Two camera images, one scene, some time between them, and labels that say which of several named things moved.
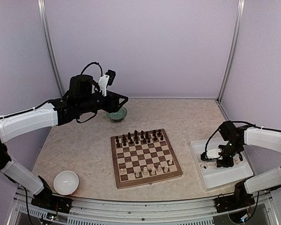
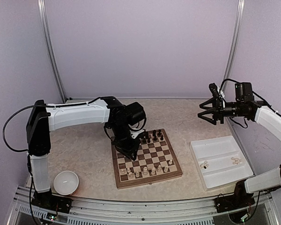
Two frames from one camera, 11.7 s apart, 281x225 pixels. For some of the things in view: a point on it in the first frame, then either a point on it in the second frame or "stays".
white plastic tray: x=212 y=176 stays
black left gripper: x=112 y=104 -> x=128 y=150
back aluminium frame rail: x=173 y=98 stays
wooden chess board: x=143 y=157 stays
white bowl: x=66 y=183 stays
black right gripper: x=229 y=163 -> x=218 y=112
